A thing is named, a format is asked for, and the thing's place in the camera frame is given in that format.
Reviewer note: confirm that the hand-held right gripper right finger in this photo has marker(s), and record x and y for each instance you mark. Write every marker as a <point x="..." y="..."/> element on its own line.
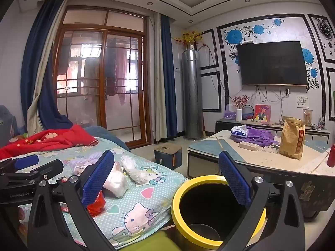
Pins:
<point x="235" y="180"/>

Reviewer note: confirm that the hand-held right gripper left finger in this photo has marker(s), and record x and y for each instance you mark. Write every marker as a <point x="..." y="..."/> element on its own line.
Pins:
<point x="98" y="179"/>

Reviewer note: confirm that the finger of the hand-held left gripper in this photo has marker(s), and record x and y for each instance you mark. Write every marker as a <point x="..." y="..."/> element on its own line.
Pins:
<point x="26" y="161"/>
<point x="49" y="167"/>

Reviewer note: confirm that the white plastic bag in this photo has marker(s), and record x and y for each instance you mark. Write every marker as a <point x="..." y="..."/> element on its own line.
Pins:
<point x="117" y="184"/>

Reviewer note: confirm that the red foil wrapper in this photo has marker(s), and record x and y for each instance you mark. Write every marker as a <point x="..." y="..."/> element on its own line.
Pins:
<point x="97" y="206"/>

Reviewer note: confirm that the white foam fruit net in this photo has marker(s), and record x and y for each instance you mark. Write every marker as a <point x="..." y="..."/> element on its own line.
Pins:
<point x="136" y="174"/>

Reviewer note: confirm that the black bin with yellow rim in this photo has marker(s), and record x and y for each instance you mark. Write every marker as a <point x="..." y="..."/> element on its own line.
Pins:
<point x="180" y="206"/>

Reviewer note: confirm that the red flowered garment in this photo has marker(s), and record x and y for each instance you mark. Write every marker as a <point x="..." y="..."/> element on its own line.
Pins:
<point x="52" y="140"/>

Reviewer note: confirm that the marble top coffee table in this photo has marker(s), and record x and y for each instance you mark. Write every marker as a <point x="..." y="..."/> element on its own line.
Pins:
<point x="204" y="162"/>

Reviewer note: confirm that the white power strip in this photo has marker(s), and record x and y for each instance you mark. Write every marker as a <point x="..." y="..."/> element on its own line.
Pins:
<point x="248" y="146"/>

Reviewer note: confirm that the white and blue tissue pack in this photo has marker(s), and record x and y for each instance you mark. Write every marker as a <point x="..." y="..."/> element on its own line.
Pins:
<point x="238" y="131"/>

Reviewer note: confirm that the purple cloth bag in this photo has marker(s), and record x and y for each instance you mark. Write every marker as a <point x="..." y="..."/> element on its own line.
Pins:
<point x="259" y="134"/>

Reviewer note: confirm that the cat print blanket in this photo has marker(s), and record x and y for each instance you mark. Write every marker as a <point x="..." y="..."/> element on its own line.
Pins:
<point x="146" y="201"/>

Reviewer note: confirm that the black television stand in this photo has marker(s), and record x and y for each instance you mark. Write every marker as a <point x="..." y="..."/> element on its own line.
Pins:
<point x="225" y="126"/>

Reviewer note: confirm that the white vase with red berries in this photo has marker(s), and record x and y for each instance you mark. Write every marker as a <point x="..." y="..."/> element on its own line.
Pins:
<point x="239" y="115"/>

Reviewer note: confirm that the brown paper bag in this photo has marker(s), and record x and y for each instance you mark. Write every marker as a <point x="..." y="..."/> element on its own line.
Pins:
<point x="290" y="141"/>

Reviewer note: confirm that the round sand picture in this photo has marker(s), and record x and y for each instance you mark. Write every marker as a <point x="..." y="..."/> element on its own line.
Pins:
<point x="247" y="112"/>

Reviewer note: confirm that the blue box stool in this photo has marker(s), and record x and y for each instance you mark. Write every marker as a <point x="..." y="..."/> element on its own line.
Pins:
<point x="167" y="158"/>

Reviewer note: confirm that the colourful portrait painting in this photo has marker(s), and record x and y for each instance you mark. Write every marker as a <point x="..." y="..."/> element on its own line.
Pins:
<point x="262" y="113"/>

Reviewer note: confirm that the beige curtain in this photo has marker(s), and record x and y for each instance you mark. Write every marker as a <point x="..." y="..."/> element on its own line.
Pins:
<point x="158" y="83"/>
<point x="42" y="89"/>

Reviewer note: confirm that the person's green trousers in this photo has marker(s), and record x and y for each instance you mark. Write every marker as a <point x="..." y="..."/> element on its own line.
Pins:
<point x="162" y="243"/>

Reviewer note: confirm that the grey cylindrical air conditioner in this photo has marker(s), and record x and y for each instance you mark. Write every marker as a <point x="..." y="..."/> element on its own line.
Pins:
<point x="192" y="96"/>

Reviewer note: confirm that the wooden framed glass door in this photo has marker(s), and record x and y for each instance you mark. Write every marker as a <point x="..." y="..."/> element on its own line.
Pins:
<point x="103" y="83"/>

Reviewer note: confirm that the clear snack packet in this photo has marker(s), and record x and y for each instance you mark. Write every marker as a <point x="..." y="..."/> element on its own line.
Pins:
<point x="307" y="117"/>

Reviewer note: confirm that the red squeeze bottle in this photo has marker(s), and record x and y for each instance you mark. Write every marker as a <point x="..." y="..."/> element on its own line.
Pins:
<point x="331" y="154"/>

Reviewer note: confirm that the white paper note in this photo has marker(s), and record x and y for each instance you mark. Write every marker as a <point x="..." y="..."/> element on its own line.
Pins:
<point x="302" y="102"/>

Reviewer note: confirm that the blue curtain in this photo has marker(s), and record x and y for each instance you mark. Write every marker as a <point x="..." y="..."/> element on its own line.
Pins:
<point x="167" y="70"/>
<point x="34" y="57"/>

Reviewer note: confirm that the pink hanging garment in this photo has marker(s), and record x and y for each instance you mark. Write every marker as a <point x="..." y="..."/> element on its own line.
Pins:
<point x="121" y="75"/>

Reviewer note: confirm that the dark hanging garment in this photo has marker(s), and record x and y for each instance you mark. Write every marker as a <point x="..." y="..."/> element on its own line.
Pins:
<point x="110" y="68"/>

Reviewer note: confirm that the yellow artificial flowers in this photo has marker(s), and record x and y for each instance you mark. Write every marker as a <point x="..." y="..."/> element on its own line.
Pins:
<point x="189" y="36"/>

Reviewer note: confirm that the black wall television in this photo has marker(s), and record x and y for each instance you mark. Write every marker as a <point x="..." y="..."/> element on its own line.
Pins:
<point x="272" y="62"/>

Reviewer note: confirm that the black wall clock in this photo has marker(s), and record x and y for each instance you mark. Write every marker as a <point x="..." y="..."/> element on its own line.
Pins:
<point x="324" y="28"/>

